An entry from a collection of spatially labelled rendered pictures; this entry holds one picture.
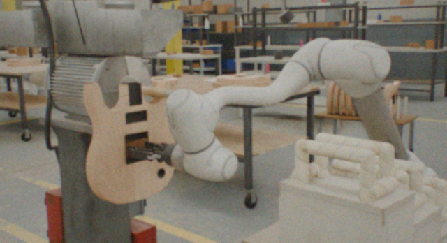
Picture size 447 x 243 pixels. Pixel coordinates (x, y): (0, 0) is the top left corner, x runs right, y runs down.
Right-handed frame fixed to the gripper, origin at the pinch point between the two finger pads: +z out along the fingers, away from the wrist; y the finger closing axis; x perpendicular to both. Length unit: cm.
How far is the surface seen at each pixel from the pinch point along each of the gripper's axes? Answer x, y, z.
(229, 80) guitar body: -1, 204, 137
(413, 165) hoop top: 4, 17, -85
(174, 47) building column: 6, 698, 735
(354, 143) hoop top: 12, 1, -78
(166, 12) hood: 44.0, 5.2, -10.9
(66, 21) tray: 43, 3, 43
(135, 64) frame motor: 26.4, 15.2, 18.1
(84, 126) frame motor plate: 4.3, -0.7, 29.6
